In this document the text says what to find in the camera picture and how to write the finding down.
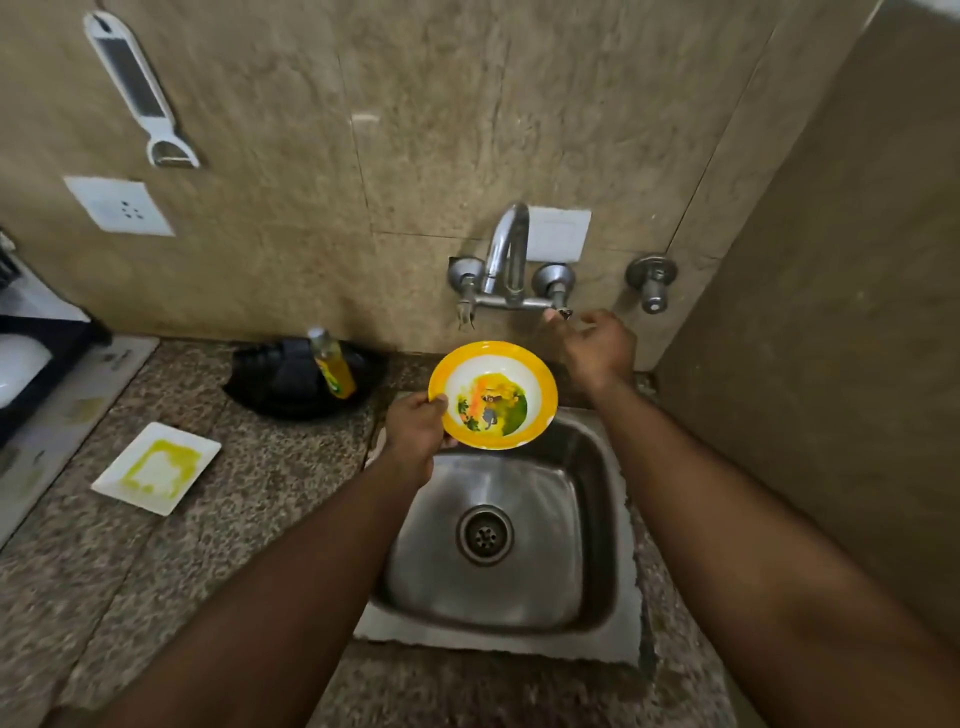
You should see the yellow dish soap bottle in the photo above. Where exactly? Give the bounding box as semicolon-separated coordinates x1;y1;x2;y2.
306;327;358;401

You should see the white square stained plate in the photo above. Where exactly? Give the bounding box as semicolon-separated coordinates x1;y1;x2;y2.
90;421;223;518

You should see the person's left forearm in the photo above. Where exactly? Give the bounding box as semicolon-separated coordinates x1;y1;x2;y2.
97;453;430;728

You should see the white handheld grater peeler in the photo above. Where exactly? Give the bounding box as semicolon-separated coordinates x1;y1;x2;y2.
83;10;202;170

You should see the person's right hand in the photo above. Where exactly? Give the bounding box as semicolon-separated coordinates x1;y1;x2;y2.
541;307;639;393

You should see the chrome wall tap valve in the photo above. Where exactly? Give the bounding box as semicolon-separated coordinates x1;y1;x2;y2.
625;255;680;315

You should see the yellow rimmed printed bowl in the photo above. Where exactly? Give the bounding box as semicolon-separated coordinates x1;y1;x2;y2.
428;341;560;451

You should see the sink drain strainer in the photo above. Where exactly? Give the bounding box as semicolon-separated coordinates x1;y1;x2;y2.
456;504;516;567

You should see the black plastic bag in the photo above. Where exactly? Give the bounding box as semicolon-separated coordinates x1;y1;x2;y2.
222;338;389;422

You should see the white wall socket plate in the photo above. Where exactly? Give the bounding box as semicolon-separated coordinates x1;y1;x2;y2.
63;176;177;238

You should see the person's left hand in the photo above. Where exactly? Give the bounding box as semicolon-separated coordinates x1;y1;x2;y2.
381;390;459;489

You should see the white wall cover plate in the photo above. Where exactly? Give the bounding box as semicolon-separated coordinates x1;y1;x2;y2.
525;206;593;264

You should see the person's right forearm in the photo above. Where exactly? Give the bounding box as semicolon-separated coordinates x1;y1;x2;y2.
588;378;960;728

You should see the chrome wall sink faucet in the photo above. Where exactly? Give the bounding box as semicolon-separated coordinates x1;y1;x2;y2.
447;202;577;331

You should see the black and white appliance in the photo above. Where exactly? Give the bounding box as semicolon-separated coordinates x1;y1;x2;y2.
0;228;114;451

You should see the stainless steel sink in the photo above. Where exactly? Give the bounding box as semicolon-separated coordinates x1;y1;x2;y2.
354;393;646;666

